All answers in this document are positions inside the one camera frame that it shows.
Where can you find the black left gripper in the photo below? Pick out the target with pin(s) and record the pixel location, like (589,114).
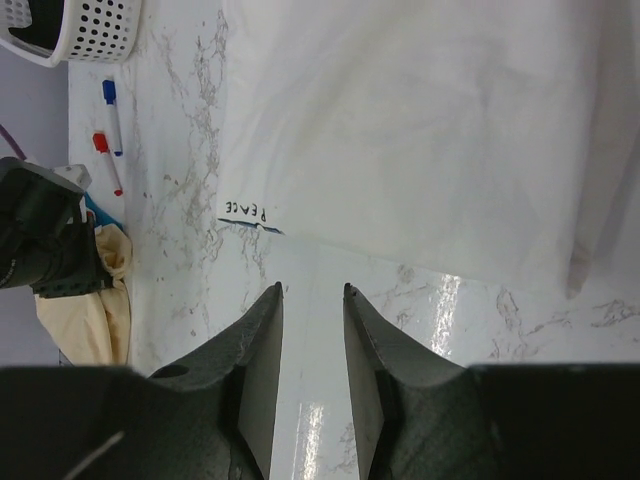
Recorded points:
(48,241)

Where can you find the white plastic laundry basket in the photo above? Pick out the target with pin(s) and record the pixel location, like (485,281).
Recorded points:
(91,31)

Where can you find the black t shirt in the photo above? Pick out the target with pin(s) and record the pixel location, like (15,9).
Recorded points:
(46,22)

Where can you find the blue capped white marker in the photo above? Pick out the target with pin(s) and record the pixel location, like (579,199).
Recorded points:
(110,98)

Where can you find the cream t shirt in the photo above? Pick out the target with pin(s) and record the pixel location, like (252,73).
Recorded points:
(94,329)

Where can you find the folded blue t shirt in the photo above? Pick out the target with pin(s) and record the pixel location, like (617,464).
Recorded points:
(101,217)

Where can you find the red capped white marker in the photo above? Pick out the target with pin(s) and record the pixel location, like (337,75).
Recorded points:
(101,146)

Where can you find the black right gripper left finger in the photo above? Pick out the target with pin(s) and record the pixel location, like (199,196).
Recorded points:
(208,415)

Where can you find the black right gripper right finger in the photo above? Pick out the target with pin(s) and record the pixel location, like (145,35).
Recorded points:
(417,415)

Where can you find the white daisy print t shirt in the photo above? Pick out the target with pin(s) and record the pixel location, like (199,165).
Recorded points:
(483,139)

